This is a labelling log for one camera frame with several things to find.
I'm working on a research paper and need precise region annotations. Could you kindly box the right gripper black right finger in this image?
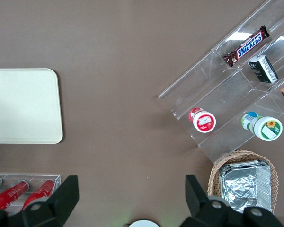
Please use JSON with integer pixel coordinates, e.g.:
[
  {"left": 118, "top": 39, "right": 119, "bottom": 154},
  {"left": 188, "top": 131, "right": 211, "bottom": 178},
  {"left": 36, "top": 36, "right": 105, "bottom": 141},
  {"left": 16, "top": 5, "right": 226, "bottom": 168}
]
[{"left": 180, "top": 174, "right": 245, "bottom": 227}]

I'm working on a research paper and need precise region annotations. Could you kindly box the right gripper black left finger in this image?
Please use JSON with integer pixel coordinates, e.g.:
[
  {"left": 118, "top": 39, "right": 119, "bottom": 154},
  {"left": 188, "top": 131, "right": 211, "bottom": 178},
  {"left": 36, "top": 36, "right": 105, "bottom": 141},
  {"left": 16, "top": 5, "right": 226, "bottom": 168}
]
[{"left": 7, "top": 175, "right": 80, "bottom": 227}]

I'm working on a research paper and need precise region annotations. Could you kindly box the deep light wicker basket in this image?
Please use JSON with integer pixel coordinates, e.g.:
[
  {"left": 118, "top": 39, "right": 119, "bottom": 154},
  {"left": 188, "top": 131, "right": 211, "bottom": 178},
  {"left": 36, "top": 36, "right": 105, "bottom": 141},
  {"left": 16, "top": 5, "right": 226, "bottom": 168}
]
[{"left": 207, "top": 149, "right": 279, "bottom": 214}]

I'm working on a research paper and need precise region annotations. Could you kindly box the beige plastic serving tray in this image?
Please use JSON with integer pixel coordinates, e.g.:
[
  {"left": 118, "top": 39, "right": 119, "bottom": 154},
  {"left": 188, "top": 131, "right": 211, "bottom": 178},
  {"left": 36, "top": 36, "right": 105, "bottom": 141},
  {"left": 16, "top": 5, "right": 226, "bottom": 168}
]
[{"left": 0, "top": 68, "right": 63, "bottom": 145}]

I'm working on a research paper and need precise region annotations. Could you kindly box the clear acrylic bottle rack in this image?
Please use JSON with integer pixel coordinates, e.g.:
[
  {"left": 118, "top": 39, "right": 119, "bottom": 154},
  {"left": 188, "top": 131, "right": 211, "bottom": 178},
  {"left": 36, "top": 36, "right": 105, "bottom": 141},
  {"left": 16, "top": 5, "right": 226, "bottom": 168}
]
[{"left": 0, "top": 174, "right": 62, "bottom": 213}]

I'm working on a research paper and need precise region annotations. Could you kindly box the aluminium foil container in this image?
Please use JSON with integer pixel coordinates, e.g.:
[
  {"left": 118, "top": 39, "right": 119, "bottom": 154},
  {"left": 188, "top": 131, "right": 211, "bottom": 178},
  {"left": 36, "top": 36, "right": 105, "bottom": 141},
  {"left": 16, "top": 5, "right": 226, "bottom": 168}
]
[{"left": 218, "top": 160, "right": 275, "bottom": 214}]

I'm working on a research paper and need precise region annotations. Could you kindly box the red lidded yogurt cup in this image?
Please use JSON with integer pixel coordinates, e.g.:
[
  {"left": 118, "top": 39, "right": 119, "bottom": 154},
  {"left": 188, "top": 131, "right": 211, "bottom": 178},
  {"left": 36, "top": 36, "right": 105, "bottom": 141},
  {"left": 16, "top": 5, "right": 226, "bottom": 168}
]
[{"left": 188, "top": 107, "right": 217, "bottom": 133}]

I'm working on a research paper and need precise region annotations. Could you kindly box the green lidded yogurt cup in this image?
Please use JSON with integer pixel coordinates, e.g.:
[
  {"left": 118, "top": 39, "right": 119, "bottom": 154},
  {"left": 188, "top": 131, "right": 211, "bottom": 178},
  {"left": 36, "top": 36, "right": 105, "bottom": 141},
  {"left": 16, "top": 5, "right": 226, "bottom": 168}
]
[{"left": 241, "top": 111, "right": 284, "bottom": 142}]

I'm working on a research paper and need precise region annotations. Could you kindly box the clear acrylic stepped display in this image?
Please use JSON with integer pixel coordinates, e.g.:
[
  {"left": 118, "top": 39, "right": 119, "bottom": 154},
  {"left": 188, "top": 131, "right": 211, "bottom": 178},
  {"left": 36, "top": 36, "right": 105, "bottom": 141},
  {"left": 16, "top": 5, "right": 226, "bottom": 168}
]
[{"left": 158, "top": 0, "right": 284, "bottom": 165}]

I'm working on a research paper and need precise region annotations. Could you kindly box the small black white carton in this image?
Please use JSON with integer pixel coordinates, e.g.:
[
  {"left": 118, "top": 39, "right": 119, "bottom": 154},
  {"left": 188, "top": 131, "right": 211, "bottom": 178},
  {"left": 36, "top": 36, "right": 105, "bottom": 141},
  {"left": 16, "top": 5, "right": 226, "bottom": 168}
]
[{"left": 247, "top": 54, "right": 279, "bottom": 84}]

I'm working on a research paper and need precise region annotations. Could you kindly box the snickers chocolate bar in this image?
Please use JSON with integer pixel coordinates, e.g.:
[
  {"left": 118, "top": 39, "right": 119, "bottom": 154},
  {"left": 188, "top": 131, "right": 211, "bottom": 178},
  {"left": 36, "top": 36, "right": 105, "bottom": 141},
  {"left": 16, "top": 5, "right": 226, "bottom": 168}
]
[{"left": 222, "top": 25, "right": 271, "bottom": 68}]

